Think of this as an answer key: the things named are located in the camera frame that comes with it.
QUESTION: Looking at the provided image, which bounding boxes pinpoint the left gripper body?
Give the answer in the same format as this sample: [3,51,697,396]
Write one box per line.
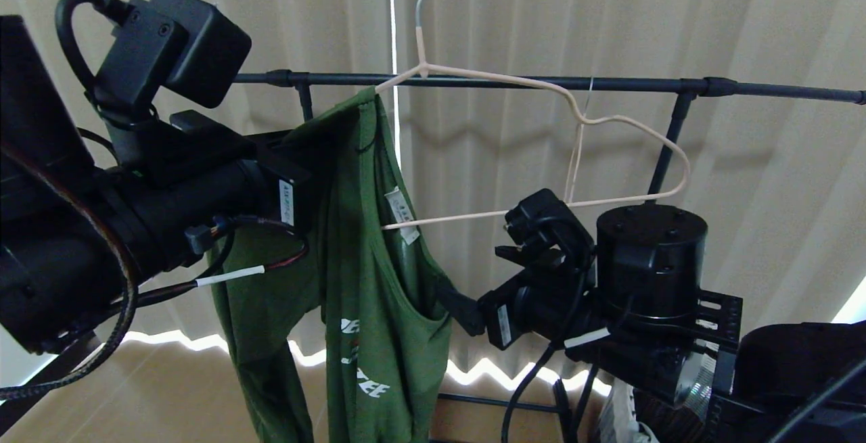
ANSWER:
[0,158,317,356]

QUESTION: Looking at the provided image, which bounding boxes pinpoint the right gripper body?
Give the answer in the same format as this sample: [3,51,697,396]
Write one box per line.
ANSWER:
[477,273,716,410]

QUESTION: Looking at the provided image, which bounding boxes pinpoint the pink clothes hanger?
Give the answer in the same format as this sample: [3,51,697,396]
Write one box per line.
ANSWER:
[340,0,691,231]
[564,78,596,204]

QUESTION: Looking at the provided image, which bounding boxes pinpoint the green printed shirt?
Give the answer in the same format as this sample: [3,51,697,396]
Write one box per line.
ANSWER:
[210,86,454,443]

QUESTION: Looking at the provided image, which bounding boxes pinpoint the white laundry basket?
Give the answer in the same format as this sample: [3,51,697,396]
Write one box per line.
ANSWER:
[595,355,718,443]

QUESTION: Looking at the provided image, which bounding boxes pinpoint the black clothes rack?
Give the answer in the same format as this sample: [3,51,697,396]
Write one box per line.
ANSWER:
[233,70,866,443]

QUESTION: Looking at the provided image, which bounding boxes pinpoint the beige curtain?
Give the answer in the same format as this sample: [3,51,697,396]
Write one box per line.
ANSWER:
[0,0,866,393]

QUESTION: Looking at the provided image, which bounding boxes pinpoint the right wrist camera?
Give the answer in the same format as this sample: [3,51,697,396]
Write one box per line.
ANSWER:
[495,188,597,278]

